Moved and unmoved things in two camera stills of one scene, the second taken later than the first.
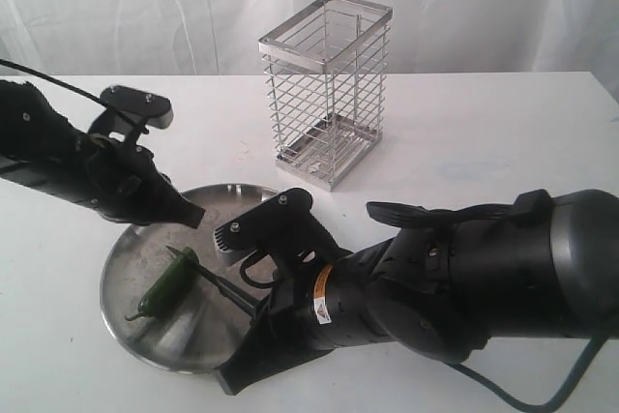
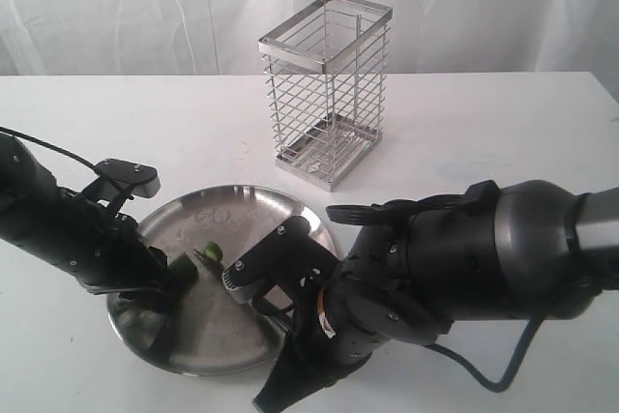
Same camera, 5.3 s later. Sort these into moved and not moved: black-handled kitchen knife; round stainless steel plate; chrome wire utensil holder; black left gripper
Moved: black left gripper; black-handled kitchen knife
Not moved: chrome wire utensil holder; round stainless steel plate
